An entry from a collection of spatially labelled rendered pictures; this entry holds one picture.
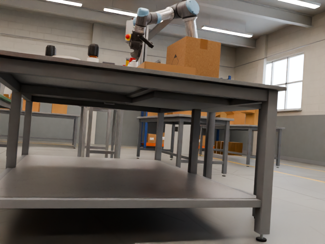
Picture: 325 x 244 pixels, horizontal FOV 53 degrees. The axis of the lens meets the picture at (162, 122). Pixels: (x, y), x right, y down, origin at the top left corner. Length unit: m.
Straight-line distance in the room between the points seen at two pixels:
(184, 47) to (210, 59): 0.18
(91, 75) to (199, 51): 0.76
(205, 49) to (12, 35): 8.73
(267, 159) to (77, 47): 9.07
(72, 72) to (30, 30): 9.06
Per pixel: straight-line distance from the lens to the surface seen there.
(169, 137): 8.42
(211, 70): 2.03
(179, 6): 2.62
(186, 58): 1.96
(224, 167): 4.46
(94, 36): 10.48
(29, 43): 10.45
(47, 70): 1.50
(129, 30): 2.89
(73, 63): 1.47
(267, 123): 1.81
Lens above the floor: 0.55
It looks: 2 degrees up
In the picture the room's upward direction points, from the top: 4 degrees clockwise
